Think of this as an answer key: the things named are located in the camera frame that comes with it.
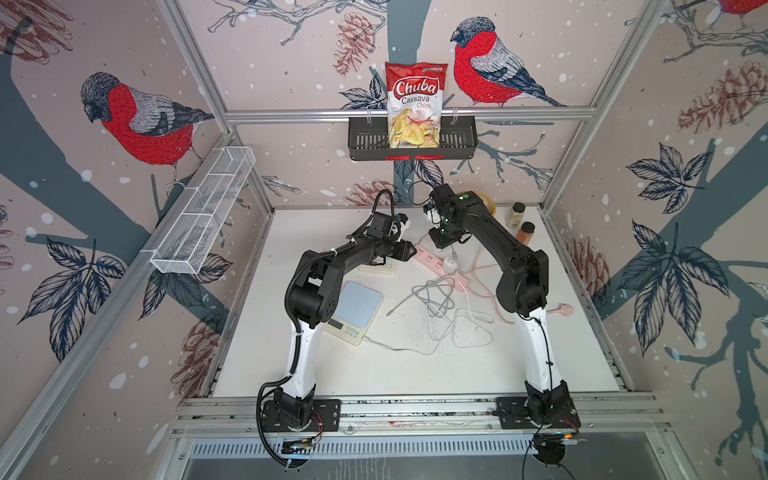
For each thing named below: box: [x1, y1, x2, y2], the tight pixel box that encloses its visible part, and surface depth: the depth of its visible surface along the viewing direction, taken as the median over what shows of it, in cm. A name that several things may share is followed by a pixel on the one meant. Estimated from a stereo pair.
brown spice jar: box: [516, 221, 535, 245], surface depth 105 cm
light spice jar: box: [507, 202, 526, 229], surface depth 112 cm
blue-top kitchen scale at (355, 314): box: [323, 281, 383, 347], surface depth 90 cm
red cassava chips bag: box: [385, 62, 448, 149], surface depth 87 cm
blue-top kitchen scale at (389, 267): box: [357, 259, 399, 275], surface depth 103 cm
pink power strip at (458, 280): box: [413, 244, 469, 292], surface depth 102 cm
